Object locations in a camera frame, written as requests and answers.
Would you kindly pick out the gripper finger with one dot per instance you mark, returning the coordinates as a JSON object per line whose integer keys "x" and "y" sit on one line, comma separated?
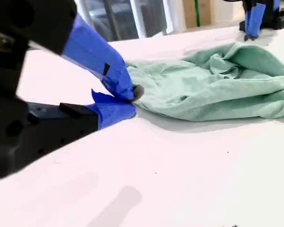
{"x": 258, "y": 19}
{"x": 111, "y": 112}
{"x": 248, "y": 23}
{"x": 94, "y": 50}

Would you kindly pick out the pale green T-shirt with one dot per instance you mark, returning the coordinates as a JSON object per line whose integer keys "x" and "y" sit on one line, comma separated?
{"x": 215, "y": 94}

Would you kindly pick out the brown cardboard box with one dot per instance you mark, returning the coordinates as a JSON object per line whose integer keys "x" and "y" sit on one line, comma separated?
{"x": 207, "y": 13}

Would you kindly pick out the white framed glass window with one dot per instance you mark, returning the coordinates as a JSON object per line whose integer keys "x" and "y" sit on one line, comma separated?
{"x": 123, "y": 19}

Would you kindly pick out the green pole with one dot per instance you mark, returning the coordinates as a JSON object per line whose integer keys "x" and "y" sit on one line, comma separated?
{"x": 198, "y": 13}

